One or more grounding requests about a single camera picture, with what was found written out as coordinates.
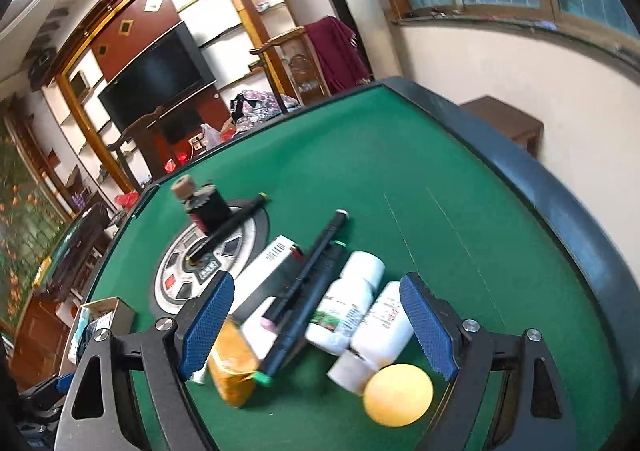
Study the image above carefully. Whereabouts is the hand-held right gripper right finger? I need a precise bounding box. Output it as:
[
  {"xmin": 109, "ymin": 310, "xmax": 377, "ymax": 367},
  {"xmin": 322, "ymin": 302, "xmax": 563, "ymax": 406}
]
[{"xmin": 399, "ymin": 272, "xmax": 576, "ymax": 451}]

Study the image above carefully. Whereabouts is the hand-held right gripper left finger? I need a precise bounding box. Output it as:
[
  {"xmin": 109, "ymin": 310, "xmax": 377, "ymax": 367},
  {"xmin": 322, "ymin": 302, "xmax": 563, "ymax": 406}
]
[{"xmin": 54, "ymin": 271, "xmax": 236, "ymax": 451}]

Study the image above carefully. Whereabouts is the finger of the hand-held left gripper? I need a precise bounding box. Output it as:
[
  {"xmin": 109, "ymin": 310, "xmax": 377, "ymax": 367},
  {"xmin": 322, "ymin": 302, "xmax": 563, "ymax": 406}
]
[{"xmin": 20, "ymin": 371, "xmax": 78, "ymax": 412}]

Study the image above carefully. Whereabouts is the white bottle with red print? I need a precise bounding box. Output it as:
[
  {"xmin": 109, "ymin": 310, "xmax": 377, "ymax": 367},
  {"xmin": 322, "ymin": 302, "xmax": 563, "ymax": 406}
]
[{"xmin": 350, "ymin": 281, "xmax": 416, "ymax": 368}]

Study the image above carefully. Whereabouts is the orange packet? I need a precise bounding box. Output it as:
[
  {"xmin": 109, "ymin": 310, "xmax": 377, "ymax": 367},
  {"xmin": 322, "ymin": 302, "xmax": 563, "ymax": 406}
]
[{"xmin": 207, "ymin": 315, "xmax": 261, "ymax": 409}]

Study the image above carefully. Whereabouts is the yellow ball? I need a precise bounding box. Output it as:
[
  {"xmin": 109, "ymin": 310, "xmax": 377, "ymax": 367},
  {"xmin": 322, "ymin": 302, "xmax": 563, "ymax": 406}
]
[{"xmin": 363, "ymin": 364, "xmax": 434, "ymax": 428}]

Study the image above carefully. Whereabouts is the white box with barcode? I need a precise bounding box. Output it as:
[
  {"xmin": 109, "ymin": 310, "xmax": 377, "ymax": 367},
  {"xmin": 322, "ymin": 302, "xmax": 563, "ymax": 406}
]
[{"xmin": 227, "ymin": 234, "xmax": 306, "ymax": 319}]

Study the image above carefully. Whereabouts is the white bottle with green label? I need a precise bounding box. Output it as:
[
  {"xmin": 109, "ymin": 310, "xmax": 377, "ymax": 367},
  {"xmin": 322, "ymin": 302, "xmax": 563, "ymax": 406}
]
[{"xmin": 305, "ymin": 251, "xmax": 386, "ymax": 356}]

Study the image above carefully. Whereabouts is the cardboard box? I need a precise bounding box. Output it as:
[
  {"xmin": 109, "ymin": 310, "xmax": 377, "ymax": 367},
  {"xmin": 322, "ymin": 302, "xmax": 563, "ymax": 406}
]
[{"xmin": 67, "ymin": 297, "xmax": 137, "ymax": 367}]

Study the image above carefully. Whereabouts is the small white cylinder container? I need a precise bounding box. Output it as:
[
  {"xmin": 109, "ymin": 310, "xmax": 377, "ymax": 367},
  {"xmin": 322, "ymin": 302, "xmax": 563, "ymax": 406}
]
[{"xmin": 327, "ymin": 350, "xmax": 381, "ymax": 397}]

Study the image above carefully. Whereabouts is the black marker with green ends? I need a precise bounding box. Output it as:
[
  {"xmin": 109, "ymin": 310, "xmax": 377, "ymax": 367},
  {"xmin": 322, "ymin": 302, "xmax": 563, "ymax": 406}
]
[{"xmin": 256, "ymin": 241, "xmax": 347, "ymax": 386}]

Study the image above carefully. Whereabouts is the thin black pen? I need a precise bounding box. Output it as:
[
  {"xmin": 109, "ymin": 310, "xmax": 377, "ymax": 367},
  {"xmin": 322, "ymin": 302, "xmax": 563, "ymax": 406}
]
[{"xmin": 274, "ymin": 209, "xmax": 349, "ymax": 319}]

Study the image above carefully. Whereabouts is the round table control panel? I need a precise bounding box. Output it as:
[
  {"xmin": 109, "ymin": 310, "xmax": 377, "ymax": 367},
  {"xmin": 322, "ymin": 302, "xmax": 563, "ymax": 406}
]
[{"xmin": 152, "ymin": 201, "xmax": 273, "ymax": 319}]

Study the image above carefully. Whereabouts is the black pen with yellow tip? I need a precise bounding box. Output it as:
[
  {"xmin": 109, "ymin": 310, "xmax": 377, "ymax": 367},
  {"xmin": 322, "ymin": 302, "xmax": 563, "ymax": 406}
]
[{"xmin": 188, "ymin": 192, "xmax": 271, "ymax": 264}]

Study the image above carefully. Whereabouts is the black jar with beige stopper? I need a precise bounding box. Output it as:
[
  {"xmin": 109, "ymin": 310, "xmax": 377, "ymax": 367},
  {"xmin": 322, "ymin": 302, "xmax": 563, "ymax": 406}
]
[{"xmin": 171, "ymin": 176, "xmax": 232, "ymax": 234}]

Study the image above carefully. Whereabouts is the white plastic bag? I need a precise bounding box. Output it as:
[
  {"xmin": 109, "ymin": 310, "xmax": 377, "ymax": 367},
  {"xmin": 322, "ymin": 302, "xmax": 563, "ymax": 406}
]
[{"xmin": 200, "ymin": 123, "xmax": 223, "ymax": 149}]

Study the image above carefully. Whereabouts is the wooden chair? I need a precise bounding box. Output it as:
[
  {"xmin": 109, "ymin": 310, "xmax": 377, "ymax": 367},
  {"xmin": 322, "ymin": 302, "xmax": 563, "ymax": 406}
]
[
  {"xmin": 250, "ymin": 26, "xmax": 331, "ymax": 112},
  {"xmin": 107, "ymin": 106, "xmax": 166, "ymax": 192}
]

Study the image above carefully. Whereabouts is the brown wooden side table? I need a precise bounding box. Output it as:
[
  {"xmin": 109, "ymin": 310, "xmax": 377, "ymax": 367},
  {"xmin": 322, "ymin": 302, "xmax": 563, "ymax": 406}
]
[{"xmin": 457, "ymin": 96, "xmax": 545, "ymax": 159}]

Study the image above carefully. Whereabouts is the floral bag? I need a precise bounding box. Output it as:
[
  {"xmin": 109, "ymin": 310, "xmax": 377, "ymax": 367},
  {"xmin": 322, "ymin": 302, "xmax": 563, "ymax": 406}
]
[{"xmin": 230, "ymin": 90, "xmax": 301, "ymax": 132}]

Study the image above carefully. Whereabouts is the black flat television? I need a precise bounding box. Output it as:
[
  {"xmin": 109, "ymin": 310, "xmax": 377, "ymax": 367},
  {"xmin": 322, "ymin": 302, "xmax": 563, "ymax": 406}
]
[{"xmin": 97, "ymin": 21, "xmax": 217, "ymax": 132}]

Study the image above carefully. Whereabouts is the maroon cloth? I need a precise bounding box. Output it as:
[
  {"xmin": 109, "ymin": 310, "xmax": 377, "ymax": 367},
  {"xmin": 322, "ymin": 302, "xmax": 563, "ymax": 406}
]
[{"xmin": 305, "ymin": 16, "xmax": 373, "ymax": 92}]

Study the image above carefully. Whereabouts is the floral wall painting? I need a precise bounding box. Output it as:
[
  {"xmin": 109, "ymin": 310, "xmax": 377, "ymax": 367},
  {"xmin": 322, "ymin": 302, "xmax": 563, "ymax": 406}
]
[{"xmin": 0, "ymin": 116, "xmax": 71, "ymax": 327}]

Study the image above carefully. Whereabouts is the wooden wall shelving unit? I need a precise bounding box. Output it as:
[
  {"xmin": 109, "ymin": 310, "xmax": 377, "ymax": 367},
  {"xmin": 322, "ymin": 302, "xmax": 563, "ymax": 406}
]
[{"xmin": 40, "ymin": 0, "xmax": 311, "ymax": 196}]

